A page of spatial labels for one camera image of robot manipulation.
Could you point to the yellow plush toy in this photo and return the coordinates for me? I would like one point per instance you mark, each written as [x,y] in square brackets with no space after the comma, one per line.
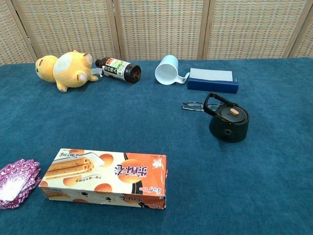
[68,71]

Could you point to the purple patterned snack bag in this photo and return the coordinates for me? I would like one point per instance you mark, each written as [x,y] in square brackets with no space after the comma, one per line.
[14,183]

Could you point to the thin-framed eyeglasses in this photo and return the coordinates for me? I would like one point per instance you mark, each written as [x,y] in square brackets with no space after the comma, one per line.
[193,105]

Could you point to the pale blue mug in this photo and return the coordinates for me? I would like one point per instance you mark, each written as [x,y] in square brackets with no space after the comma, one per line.
[166,72]

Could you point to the blue table cloth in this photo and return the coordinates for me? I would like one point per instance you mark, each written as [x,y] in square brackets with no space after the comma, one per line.
[146,122]

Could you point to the blue box with white top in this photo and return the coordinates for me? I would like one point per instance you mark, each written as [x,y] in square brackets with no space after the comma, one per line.
[211,82]

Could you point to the black teapot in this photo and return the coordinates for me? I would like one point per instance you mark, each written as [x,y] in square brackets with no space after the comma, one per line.
[228,133]

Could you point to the woven folding screen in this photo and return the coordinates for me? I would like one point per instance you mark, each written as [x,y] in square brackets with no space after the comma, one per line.
[156,27]

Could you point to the dark sauce bottle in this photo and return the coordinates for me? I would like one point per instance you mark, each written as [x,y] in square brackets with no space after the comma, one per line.
[121,69]

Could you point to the orange egg roll snack box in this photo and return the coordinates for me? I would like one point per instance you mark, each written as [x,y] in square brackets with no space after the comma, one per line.
[107,176]

